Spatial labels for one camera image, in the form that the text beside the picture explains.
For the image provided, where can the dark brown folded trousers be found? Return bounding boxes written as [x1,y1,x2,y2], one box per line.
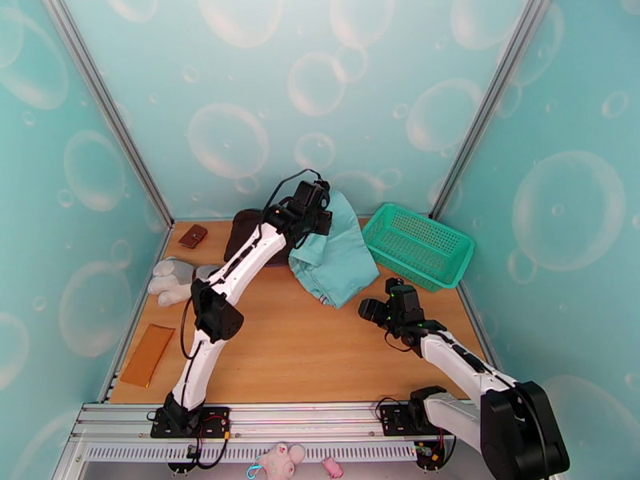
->
[223,208,296,269]

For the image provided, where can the teal trousers with striped waistband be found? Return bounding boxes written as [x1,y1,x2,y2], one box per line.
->
[288,187,379,310]

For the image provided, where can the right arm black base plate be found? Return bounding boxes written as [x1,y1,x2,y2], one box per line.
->
[378,403,461,437]

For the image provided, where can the base red black wiring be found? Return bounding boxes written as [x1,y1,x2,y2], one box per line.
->
[187,415,232,470]
[414,426,458,470]

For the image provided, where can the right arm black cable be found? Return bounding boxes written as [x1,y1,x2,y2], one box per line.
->
[383,329,417,356]

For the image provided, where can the grey white plush dog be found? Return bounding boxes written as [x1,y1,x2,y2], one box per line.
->
[148,257,223,308]

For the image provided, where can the brown leather key case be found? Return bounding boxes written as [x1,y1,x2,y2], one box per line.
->
[178,224,209,250]

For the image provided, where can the orange brown flat pouch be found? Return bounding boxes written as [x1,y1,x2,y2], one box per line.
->
[119,323,177,390]

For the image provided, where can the aluminium mounting rail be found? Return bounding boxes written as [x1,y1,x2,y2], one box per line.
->
[70,401,543,442]

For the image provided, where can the pink plush mouse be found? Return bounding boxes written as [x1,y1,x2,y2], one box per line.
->
[247,442,307,480]

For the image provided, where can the aluminium table edge rail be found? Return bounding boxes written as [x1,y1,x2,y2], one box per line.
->
[457,286,501,370]
[97,222,174,405]

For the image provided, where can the white vented cable duct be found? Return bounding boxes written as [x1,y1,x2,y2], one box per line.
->
[82,439,421,465]

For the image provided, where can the aluminium corner post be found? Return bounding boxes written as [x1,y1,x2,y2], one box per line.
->
[429,0,556,222]
[39,0,174,230]

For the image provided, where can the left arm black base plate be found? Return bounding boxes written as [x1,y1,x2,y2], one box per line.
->
[150,406,232,440]

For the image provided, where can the left base red black wiring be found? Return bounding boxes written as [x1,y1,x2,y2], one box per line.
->
[187,415,232,470]

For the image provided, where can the right base red black wiring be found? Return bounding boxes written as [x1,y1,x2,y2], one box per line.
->
[414,426,458,470]

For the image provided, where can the green plastic basket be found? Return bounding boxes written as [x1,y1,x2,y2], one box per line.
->
[361,202,476,294]

